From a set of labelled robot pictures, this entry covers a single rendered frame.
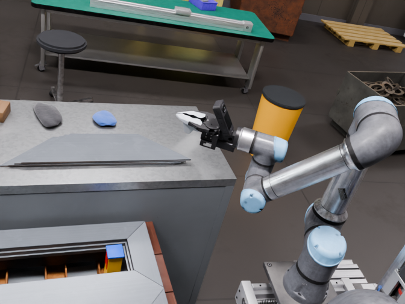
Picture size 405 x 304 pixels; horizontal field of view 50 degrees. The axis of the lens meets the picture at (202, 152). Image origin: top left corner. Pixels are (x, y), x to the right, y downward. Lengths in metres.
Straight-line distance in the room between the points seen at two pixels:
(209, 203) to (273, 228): 1.47
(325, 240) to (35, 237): 1.03
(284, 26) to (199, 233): 5.39
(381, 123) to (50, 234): 1.21
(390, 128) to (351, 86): 3.55
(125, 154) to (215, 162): 0.40
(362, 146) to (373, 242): 2.52
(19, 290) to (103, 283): 0.27
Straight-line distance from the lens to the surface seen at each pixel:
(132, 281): 1.63
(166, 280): 1.71
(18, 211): 1.77
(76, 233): 1.77
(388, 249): 3.71
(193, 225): 1.99
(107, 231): 1.78
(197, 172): 1.84
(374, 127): 1.22
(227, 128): 1.35
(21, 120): 2.03
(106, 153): 1.82
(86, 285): 1.61
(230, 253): 3.04
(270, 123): 3.79
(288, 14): 7.06
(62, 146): 1.83
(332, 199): 1.45
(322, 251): 1.39
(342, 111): 4.86
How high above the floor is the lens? 2.14
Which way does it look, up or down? 33 degrees down
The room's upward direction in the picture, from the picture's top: 15 degrees clockwise
